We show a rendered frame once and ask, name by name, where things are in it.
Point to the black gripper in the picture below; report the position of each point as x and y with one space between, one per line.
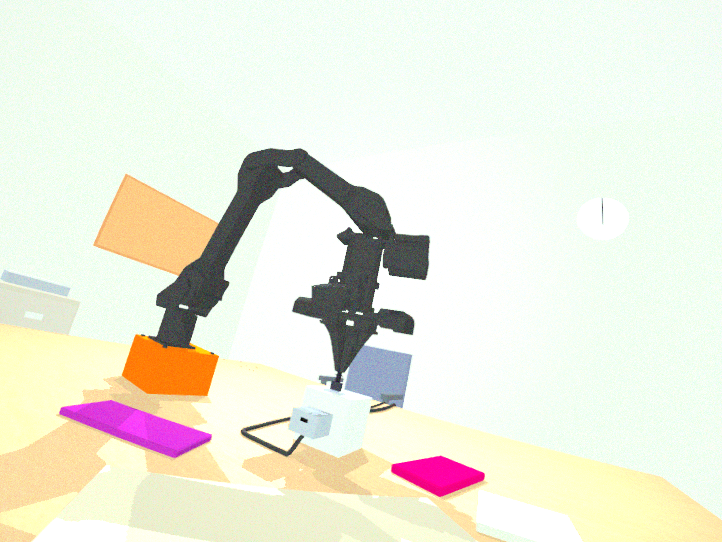
346 340

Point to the magenta flat slab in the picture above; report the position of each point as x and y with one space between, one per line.
142 428

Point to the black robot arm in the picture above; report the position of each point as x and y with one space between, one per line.
201 284

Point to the hot pink rectangular block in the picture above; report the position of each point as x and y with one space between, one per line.
439 475

